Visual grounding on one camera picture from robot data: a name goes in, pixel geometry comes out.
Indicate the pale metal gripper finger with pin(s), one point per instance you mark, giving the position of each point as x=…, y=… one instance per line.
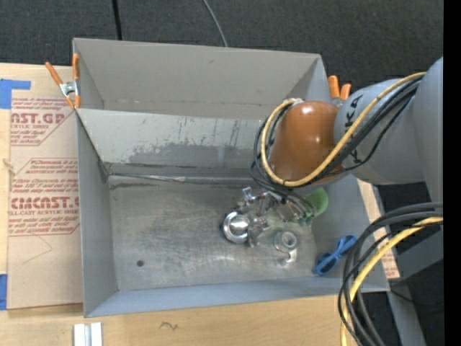
x=258, y=231
x=248, y=197

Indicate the shiny metal round cup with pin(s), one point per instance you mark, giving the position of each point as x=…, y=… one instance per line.
x=236, y=227

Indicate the clear glass cup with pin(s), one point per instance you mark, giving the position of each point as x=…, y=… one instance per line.
x=287, y=241

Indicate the green rounded object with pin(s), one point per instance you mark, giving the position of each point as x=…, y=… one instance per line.
x=320, y=200

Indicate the blue sunglasses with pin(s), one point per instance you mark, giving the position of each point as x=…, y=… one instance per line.
x=333, y=256

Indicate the grey metal bin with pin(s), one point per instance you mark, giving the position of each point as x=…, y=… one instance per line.
x=173, y=229

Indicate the brown cardboard board, red print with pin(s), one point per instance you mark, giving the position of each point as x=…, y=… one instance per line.
x=39, y=193

